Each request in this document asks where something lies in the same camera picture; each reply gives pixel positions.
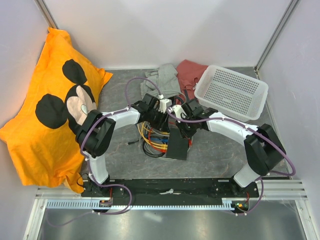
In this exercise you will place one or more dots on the orange Mickey Mouse pillow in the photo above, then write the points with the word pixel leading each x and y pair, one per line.
pixel 41 138

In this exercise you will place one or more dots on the white perforated plastic basket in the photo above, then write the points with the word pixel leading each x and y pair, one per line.
pixel 234 94

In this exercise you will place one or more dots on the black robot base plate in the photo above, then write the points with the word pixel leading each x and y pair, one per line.
pixel 170 190

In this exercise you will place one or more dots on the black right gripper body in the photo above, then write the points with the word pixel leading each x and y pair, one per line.
pixel 188 129

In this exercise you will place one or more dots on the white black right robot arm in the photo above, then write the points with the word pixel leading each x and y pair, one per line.
pixel 262 146

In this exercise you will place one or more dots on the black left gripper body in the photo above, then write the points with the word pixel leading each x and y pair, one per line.
pixel 155 119

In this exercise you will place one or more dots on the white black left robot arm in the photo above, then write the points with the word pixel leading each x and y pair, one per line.
pixel 95 134

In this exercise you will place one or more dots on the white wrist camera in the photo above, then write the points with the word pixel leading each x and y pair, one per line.
pixel 164 103
pixel 178 112

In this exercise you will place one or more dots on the red cloth with navy trim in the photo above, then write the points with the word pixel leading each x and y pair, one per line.
pixel 188 75

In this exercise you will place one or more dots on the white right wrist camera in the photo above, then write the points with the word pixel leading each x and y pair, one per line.
pixel 178 112

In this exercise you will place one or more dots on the grey cloth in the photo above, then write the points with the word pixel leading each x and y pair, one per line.
pixel 165 77

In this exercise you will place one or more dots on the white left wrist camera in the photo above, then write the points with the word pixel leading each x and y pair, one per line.
pixel 164 103

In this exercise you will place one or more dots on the grey slotted cable duct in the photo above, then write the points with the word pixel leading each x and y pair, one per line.
pixel 90 204

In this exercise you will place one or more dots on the black network switch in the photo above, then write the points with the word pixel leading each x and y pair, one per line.
pixel 177 147

